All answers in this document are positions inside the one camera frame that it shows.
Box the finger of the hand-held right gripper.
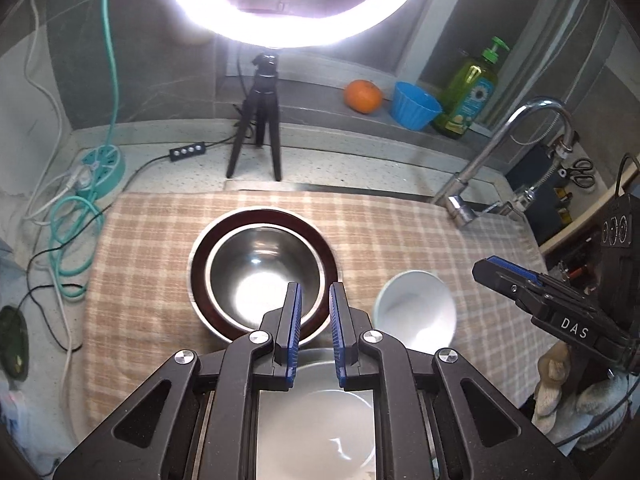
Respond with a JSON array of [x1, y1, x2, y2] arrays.
[[472, 259, 543, 317], [486, 255, 568, 295]]

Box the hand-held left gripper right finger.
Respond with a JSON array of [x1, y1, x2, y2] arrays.
[[327, 282, 581, 480]]

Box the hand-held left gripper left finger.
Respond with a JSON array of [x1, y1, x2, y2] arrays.
[[52, 282, 303, 480]]

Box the stainless steel bowl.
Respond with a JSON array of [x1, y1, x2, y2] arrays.
[[206, 225, 326, 333]]

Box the plain white plate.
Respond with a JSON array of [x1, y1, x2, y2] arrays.
[[257, 347, 376, 480]]

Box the pale green bowl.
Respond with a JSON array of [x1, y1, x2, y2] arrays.
[[374, 270, 457, 351]]

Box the red steel-lined bowl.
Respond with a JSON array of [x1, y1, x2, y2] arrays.
[[189, 206, 342, 345]]

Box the person's right hand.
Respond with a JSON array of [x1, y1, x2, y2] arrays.
[[532, 342, 640, 443]]

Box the black scissors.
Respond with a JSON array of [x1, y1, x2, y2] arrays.
[[570, 157, 596, 188]]

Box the chrome faucet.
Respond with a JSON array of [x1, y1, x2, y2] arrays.
[[432, 96, 576, 228]]

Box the checked beige cloth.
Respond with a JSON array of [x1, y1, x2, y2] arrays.
[[82, 190, 563, 428]]

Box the green dish soap bottle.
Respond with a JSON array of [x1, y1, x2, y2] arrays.
[[432, 36, 511, 141]]

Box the blue fluted cup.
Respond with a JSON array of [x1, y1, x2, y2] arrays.
[[391, 81, 443, 132]]

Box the black inline remote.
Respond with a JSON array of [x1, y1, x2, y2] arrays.
[[170, 142, 208, 159]]

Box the orange fruit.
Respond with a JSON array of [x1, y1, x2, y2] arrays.
[[343, 79, 384, 114]]

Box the black tripod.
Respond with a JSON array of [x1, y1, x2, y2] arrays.
[[226, 47, 283, 182]]

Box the teal power strip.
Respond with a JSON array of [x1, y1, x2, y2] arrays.
[[75, 145, 127, 198]]

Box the dark green round object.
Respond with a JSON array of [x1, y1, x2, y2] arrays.
[[0, 305, 28, 380]]

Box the black cable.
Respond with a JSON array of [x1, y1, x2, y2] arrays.
[[20, 200, 113, 351]]

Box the ring light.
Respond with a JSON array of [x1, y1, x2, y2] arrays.
[[162, 0, 431, 51]]

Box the teal cable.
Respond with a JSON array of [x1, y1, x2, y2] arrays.
[[47, 0, 121, 301]]

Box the white cable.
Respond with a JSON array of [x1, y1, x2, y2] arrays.
[[22, 0, 101, 396]]

